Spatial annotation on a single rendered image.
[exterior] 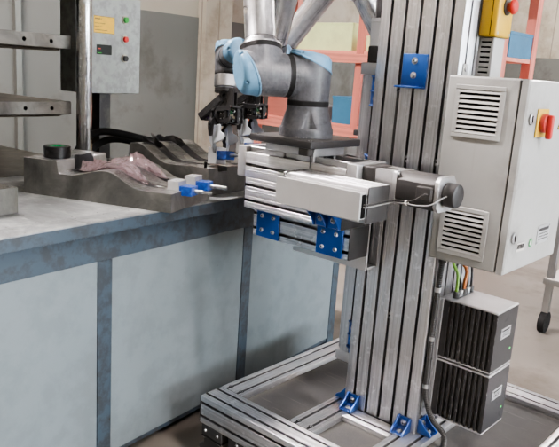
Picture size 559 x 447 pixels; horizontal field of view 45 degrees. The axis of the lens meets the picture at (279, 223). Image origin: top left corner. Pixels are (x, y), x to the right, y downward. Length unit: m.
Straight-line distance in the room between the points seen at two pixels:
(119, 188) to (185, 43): 3.86
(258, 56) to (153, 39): 3.80
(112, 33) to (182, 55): 2.77
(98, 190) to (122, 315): 0.37
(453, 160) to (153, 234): 0.89
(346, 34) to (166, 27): 1.43
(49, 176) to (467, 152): 1.20
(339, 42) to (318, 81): 3.72
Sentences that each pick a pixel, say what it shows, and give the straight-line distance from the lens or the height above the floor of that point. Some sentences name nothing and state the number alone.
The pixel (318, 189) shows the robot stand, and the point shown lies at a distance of 1.64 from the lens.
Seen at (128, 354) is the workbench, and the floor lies 0.36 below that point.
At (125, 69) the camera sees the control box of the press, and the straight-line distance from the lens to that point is 3.06.
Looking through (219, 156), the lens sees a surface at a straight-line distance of 2.21.
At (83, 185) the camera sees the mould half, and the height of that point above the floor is 0.85.
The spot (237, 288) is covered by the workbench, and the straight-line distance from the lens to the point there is 2.39.
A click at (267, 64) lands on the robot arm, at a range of 1.80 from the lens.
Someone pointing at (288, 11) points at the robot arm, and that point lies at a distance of 2.11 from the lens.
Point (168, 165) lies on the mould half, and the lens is 2.30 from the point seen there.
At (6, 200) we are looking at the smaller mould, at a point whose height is 0.84.
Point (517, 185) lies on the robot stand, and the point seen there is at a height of 0.98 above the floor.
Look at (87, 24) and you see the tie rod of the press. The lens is 2.77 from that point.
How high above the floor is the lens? 1.21
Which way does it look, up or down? 13 degrees down
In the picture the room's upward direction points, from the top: 4 degrees clockwise
